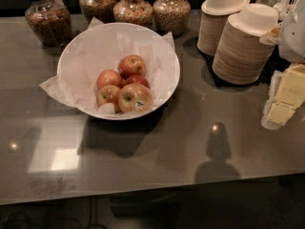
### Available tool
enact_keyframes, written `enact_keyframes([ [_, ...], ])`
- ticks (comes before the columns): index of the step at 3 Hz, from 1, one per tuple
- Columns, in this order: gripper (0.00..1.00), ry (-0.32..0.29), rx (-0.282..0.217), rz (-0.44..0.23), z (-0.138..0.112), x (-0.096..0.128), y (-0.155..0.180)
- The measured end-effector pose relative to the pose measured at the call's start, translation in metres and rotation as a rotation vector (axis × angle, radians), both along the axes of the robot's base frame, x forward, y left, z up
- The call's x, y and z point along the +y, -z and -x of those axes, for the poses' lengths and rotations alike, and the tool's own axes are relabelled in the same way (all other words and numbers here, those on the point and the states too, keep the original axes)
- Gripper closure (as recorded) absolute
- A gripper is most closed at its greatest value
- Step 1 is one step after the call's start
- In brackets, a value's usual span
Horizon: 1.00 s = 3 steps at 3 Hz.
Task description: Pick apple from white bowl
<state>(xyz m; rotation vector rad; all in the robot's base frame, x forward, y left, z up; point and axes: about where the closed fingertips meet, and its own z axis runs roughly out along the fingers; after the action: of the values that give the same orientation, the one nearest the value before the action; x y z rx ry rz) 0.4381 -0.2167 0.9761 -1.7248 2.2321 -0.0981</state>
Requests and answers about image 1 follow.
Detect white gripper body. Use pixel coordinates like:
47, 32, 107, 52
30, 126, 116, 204
278, 0, 305, 63

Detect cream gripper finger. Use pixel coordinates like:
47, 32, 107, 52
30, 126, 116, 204
259, 23, 281, 46
261, 63, 305, 130

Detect large apple with sticker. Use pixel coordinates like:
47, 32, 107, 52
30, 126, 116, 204
118, 83, 153, 113

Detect top red apple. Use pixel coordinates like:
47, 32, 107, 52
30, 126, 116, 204
118, 54, 146, 79

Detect left red apple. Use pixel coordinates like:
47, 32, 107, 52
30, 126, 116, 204
96, 70, 123, 90

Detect front left apple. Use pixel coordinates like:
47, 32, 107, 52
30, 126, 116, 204
96, 85, 121, 114

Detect white bowl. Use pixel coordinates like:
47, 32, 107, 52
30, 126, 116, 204
56, 22, 181, 121

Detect front stack paper bowls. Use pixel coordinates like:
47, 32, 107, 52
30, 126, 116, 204
213, 3, 278, 85

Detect stack paper bowls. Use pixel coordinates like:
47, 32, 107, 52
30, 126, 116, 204
197, 0, 250, 56
213, 3, 278, 85

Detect rear stack paper bowls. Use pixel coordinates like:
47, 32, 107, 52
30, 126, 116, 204
197, 0, 250, 56

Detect glass jar light cereal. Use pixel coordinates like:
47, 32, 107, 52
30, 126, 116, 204
152, 0, 191, 37

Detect glass jar granola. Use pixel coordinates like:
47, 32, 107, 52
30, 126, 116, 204
113, 0, 153, 28
79, 0, 117, 24

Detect white paper liner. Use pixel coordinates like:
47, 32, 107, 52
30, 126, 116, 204
38, 16, 176, 116

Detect glass jar brown cereal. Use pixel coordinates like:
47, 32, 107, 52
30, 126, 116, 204
25, 0, 71, 47

